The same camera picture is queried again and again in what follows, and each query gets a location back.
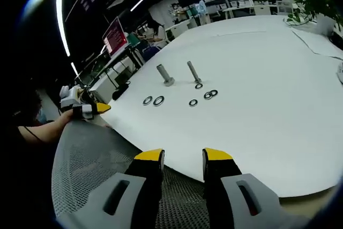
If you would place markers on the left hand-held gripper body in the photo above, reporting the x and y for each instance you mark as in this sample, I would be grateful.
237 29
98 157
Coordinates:
70 97

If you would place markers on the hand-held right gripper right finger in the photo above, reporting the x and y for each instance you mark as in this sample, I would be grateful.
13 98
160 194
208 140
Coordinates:
233 199

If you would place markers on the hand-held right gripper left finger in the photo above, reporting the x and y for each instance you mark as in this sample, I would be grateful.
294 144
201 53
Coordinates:
128 196

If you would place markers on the large metal washer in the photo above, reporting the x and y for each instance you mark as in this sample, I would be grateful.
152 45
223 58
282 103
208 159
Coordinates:
158 100
147 100

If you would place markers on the thick threaded stud bolt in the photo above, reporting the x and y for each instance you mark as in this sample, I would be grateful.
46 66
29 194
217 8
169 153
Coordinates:
164 74

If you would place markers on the small metal washer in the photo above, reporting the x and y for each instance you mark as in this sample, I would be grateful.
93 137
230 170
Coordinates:
193 102
214 92
207 95
198 86

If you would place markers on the thin threaded stud bolt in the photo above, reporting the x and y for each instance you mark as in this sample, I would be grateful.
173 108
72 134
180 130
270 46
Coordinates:
193 72

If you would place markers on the black object on table edge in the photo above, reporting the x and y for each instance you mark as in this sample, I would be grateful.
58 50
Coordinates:
119 92

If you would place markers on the white object at table edge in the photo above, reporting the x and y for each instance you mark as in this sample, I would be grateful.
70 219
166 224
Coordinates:
340 73

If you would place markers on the white side desk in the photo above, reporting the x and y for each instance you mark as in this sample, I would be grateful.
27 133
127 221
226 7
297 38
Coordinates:
110 78

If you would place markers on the person's head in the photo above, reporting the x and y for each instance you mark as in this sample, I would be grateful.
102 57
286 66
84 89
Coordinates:
30 108

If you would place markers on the grey mesh chair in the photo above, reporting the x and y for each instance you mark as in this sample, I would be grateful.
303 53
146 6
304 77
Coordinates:
91 159

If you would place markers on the monitor with red screen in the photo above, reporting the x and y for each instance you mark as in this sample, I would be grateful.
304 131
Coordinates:
115 37

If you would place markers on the long ceiling light strip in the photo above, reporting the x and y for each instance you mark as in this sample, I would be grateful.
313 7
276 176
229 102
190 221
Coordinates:
61 11

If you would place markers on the person's dark clothing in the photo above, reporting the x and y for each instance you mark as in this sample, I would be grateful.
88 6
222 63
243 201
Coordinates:
24 180

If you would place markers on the white plant pot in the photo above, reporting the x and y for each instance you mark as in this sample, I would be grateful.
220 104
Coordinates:
325 25

